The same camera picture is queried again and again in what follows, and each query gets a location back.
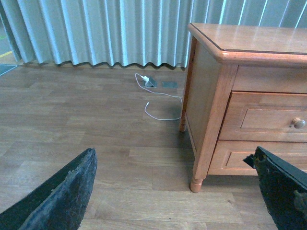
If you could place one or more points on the light wooden nightstand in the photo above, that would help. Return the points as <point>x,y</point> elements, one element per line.
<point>235,58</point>

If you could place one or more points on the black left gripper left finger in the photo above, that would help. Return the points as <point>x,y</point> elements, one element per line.
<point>60,202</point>

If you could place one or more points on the wooden drawer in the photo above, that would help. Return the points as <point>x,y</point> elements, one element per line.
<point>257,116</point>
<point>228,156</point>

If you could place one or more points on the white floor charger plug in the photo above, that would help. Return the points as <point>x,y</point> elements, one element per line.
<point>145,78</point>

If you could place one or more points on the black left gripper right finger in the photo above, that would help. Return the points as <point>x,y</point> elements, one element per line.
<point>283,188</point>

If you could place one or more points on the closed metal floor plate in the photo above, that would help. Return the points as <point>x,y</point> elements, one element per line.
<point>169,84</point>

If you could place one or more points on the open metal floor socket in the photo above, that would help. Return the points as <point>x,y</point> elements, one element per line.
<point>151,83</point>

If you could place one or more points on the grey pleated curtain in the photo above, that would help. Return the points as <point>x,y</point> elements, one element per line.
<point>129,31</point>

